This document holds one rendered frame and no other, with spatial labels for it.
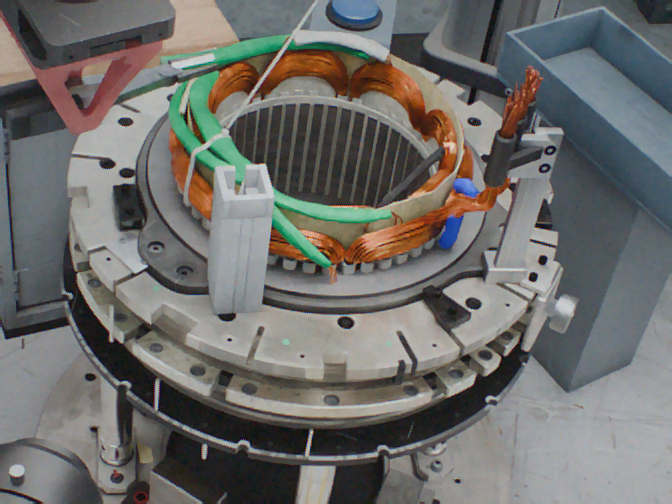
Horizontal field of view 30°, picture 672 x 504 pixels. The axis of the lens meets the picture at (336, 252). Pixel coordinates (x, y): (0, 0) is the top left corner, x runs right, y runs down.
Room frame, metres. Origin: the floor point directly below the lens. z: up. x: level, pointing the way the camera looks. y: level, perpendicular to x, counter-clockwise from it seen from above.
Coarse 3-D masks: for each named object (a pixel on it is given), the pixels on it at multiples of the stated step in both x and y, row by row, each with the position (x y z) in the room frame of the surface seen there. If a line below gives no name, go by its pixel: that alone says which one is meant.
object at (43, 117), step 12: (72, 96) 0.52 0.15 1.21; (24, 108) 0.50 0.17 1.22; (36, 108) 0.50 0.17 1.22; (48, 108) 0.51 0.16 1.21; (12, 120) 0.49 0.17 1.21; (24, 120) 0.50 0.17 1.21; (36, 120) 0.50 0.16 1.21; (48, 120) 0.50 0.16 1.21; (60, 120) 0.51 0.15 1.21; (12, 132) 0.49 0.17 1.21; (24, 132) 0.50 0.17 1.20; (36, 132) 0.50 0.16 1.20; (48, 132) 0.50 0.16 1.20
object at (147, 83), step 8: (152, 72) 0.56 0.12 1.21; (136, 80) 0.55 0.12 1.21; (144, 80) 0.55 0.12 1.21; (152, 80) 0.55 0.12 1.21; (160, 80) 0.55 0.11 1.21; (128, 88) 0.54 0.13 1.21; (136, 88) 0.54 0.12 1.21; (144, 88) 0.55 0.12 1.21; (152, 88) 0.55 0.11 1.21; (88, 96) 0.53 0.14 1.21; (120, 96) 0.53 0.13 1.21; (128, 96) 0.54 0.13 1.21; (136, 96) 0.54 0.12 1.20; (88, 104) 0.52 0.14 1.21
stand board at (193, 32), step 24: (192, 0) 0.86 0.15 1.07; (0, 24) 0.78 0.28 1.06; (192, 24) 0.82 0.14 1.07; (216, 24) 0.83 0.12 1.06; (0, 48) 0.75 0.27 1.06; (168, 48) 0.79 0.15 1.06; (192, 48) 0.79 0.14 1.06; (0, 72) 0.72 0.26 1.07; (24, 72) 0.73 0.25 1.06; (96, 72) 0.75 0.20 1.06
